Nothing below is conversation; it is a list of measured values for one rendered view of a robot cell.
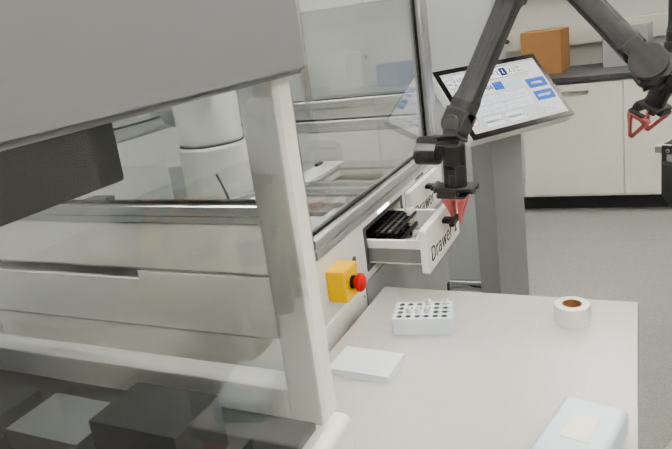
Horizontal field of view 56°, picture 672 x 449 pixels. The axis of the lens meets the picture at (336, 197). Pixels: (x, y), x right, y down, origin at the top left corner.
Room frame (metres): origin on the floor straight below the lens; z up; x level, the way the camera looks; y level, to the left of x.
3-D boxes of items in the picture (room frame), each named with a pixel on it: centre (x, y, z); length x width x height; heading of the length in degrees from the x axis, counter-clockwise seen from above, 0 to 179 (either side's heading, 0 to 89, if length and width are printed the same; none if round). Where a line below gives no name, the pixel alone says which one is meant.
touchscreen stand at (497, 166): (2.39, -0.68, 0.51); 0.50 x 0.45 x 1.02; 28
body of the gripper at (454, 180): (1.52, -0.30, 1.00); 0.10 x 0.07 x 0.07; 63
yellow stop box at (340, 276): (1.27, 0.01, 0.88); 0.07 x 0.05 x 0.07; 153
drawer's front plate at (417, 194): (1.85, -0.27, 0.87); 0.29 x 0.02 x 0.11; 153
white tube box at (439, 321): (1.24, -0.15, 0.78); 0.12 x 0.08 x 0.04; 75
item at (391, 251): (1.60, -0.06, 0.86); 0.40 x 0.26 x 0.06; 63
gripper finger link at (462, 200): (1.52, -0.29, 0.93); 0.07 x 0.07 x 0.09; 63
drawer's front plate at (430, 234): (1.51, -0.25, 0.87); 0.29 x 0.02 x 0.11; 153
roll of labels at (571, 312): (1.17, -0.45, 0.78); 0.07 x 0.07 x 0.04
